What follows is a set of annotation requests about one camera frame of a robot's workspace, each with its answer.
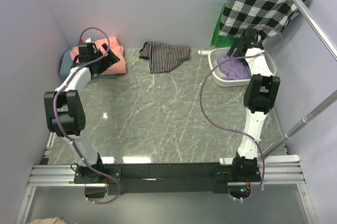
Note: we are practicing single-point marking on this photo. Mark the black white striped shirt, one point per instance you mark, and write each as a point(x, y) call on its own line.
point(163, 57)

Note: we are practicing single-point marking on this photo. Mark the silver diagonal rack pole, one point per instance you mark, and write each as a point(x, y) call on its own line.
point(331, 99)

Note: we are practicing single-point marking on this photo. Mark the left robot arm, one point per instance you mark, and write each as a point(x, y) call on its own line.
point(65, 114)

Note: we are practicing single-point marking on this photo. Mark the pink folded t shirt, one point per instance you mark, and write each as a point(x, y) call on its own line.
point(114, 61)

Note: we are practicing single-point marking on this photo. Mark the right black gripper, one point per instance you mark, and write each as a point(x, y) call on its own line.
point(242, 44)

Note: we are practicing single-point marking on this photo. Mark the white rack foot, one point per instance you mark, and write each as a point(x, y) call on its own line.
point(208, 52)

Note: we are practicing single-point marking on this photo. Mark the beige cloth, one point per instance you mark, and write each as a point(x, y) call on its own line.
point(55, 220)

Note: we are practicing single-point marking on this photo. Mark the aluminium rail frame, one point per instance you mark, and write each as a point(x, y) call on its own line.
point(51, 191)

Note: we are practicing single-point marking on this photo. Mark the black base beam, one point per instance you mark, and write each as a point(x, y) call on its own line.
point(166, 177)

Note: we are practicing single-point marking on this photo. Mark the white plastic laundry basket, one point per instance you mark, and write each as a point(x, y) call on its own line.
point(258, 64)

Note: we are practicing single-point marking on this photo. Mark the purple t shirt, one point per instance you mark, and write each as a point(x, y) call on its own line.
point(234, 70)

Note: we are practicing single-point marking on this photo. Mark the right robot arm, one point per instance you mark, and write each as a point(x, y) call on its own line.
point(259, 98)

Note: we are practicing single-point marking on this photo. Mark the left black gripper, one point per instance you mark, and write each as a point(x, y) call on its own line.
point(106, 57)

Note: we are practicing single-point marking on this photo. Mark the silver metal rack pole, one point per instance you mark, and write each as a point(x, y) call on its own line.
point(315, 27)

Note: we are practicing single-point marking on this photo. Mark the black white checkered cloth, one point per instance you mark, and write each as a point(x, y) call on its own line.
point(239, 15)

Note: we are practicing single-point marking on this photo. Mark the grey-blue folded t shirt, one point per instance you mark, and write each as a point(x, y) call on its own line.
point(66, 68)

